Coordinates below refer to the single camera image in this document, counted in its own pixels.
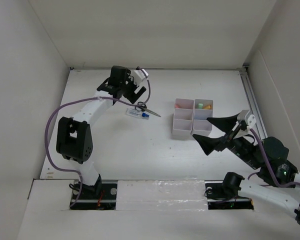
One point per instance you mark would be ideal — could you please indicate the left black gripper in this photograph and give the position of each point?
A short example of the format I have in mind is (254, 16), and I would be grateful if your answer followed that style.
(132, 98)

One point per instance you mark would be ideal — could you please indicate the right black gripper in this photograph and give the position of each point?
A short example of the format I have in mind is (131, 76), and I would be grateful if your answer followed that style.
(208, 144)

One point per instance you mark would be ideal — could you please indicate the clear glue bottle blue cap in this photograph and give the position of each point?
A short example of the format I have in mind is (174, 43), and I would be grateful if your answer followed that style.
(137, 114)

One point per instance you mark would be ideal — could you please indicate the black handled scissors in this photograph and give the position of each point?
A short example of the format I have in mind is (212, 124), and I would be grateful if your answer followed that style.
(142, 107)

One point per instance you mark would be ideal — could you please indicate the orange highlighter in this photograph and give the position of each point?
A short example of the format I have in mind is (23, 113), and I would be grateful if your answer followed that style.
(207, 107)

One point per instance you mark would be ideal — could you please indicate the blue correction tape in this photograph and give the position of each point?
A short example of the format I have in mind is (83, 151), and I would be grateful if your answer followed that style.
(199, 115)

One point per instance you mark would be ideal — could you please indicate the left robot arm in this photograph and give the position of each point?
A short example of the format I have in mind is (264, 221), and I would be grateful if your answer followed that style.
(74, 134)

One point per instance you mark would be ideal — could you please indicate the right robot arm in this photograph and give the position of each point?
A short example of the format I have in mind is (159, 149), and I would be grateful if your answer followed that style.
(268, 157)

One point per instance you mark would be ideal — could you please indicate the right white organizer box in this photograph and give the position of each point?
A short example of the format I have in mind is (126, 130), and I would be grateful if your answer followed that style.
(202, 127)

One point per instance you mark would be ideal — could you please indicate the white organizer box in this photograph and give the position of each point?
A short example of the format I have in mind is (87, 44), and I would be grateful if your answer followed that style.
(182, 123)
(202, 127)

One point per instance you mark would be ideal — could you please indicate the left white organizer box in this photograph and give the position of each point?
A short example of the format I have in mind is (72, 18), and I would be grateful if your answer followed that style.
(182, 123)

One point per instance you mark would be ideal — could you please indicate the white taped panel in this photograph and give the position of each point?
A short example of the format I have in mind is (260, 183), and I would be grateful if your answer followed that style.
(161, 195)

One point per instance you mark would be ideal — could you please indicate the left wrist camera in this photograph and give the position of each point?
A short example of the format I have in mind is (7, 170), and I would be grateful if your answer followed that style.
(139, 75)

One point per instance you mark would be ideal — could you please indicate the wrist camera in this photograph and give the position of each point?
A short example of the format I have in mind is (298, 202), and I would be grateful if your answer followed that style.
(246, 121)
(139, 75)

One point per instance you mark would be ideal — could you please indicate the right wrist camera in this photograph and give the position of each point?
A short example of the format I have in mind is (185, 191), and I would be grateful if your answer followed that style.
(246, 121)

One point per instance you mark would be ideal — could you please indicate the aluminium rail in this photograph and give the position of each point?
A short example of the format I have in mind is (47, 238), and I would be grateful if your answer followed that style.
(252, 101)

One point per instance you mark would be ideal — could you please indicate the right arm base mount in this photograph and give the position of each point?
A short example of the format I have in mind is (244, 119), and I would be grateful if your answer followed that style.
(218, 199)

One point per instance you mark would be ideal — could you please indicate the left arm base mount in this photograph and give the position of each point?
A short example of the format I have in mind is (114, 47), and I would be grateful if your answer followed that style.
(105, 201)

